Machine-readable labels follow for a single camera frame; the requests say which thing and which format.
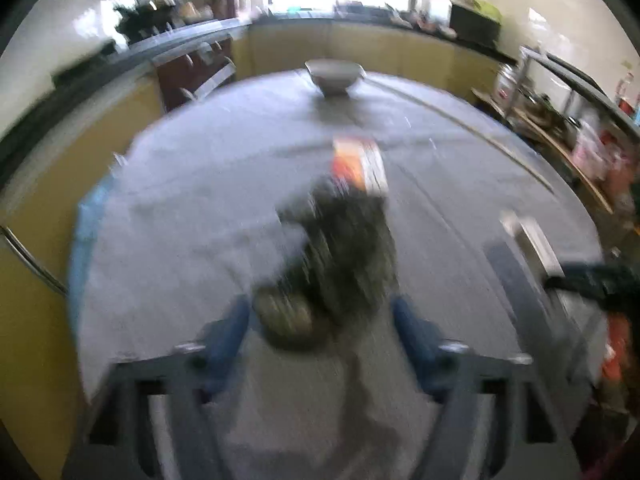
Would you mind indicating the black kitchen countertop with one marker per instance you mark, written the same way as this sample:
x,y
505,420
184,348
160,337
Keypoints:
x,y
75,90

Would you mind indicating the dark red built-in oven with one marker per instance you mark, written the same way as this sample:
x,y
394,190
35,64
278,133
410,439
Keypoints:
x,y
180,75

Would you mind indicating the long wooden stick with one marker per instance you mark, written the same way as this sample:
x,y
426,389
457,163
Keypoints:
x,y
500,146

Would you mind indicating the green cloth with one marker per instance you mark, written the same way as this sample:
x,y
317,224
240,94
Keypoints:
x,y
485,7

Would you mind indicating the red thermos bottle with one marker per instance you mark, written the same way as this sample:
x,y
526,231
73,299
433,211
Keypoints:
x,y
225,2

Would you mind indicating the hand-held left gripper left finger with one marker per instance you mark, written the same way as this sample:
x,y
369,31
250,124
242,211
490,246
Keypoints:
x,y
227,330

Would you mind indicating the orange and white box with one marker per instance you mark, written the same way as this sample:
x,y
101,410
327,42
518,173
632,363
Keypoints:
x,y
357,165

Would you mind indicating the grey tablecloth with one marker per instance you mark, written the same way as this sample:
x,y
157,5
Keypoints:
x,y
200,185

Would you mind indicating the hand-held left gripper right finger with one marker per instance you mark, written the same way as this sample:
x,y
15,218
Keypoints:
x,y
415,335

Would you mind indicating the dark bag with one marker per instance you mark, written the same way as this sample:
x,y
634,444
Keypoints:
x,y
340,260

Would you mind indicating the black wok with lid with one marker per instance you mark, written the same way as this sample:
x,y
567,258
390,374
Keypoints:
x,y
145,10

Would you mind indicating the black microwave oven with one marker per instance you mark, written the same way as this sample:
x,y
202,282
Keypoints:
x,y
475,25

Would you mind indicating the white ceramic bowl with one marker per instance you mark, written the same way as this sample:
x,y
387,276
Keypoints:
x,y
332,77

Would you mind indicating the metal and wood shelf rack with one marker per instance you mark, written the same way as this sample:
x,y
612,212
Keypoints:
x,y
560,125

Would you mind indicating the red plastic basket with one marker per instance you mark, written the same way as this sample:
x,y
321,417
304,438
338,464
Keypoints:
x,y
617,345

